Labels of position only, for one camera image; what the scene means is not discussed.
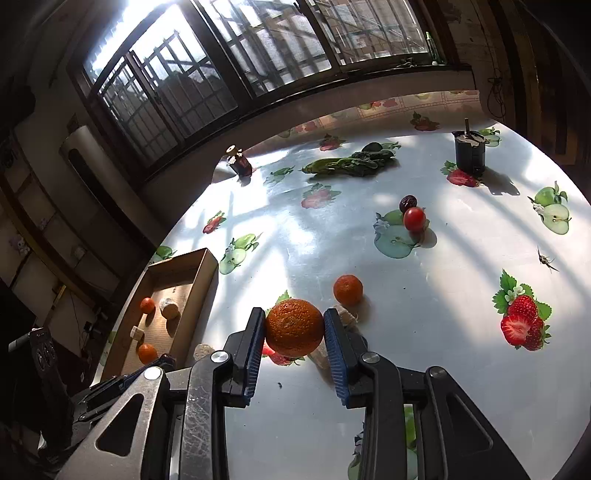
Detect fruit print tablecloth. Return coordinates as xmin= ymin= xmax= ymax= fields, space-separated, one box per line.
xmin=90 ymin=90 xmax=591 ymax=480

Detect white tower air conditioner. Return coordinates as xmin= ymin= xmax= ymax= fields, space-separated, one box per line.
xmin=60 ymin=124 xmax=160 ymax=241

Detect wooden wall shelf unit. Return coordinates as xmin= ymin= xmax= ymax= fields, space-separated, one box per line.
xmin=0 ymin=124 xmax=139 ymax=305

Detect black cylindrical container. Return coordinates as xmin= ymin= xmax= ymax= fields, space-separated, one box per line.
xmin=454 ymin=119 xmax=488 ymax=178

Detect shallow cardboard box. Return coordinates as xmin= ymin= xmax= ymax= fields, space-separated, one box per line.
xmin=99 ymin=248 xmax=219 ymax=384

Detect hanging dark cables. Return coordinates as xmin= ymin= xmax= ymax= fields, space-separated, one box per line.
xmin=487 ymin=69 xmax=509 ymax=121

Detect green leafy vegetable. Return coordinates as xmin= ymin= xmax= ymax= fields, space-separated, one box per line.
xmin=300 ymin=142 xmax=402 ymax=178

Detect red tomato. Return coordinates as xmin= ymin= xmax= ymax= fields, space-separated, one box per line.
xmin=403 ymin=207 xmax=426 ymax=232

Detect small dark corked bottle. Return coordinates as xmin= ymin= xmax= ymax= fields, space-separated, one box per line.
xmin=225 ymin=145 xmax=254 ymax=178

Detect large orange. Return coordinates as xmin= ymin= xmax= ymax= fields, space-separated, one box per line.
xmin=264 ymin=298 xmax=325 ymax=358

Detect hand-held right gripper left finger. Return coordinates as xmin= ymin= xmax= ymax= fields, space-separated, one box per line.
xmin=55 ymin=307 xmax=267 ymax=480

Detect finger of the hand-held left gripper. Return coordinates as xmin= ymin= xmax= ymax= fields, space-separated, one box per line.
xmin=99 ymin=354 xmax=177 ymax=393
xmin=76 ymin=392 xmax=121 ymax=423

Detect barred dark frame window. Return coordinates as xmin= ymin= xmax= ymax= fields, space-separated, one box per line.
xmin=67 ymin=0 xmax=458 ymax=171

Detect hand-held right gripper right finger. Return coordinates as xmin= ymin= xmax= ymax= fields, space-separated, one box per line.
xmin=323 ymin=308 xmax=532 ymax=480

